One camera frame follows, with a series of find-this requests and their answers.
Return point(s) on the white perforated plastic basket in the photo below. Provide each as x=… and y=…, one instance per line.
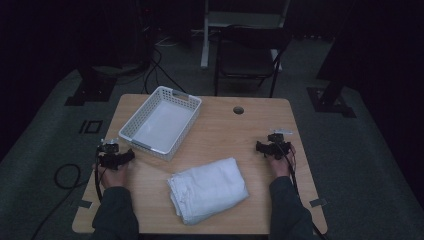
x=160, y=125

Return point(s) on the person's right hand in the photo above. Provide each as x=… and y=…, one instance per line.
x=281, y=168

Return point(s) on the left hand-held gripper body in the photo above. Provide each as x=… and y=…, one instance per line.
x=110, y=156

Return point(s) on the white metal frame stand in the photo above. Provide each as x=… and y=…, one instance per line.
x=205, y=40

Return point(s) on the grey tape piece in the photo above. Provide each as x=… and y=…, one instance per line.
x=317, y=202
x=85, y=203

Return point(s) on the black stand base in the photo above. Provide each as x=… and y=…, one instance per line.
x=330, y=103
x=90, y=90

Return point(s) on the black folding chair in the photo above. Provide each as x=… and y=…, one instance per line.
x=245, y=60

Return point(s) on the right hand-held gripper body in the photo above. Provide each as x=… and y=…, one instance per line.
x=278, y=146

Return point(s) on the white cloth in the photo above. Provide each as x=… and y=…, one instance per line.
x=206, y=190

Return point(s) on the person's left hand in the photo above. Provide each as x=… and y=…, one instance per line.
x=113, y=176

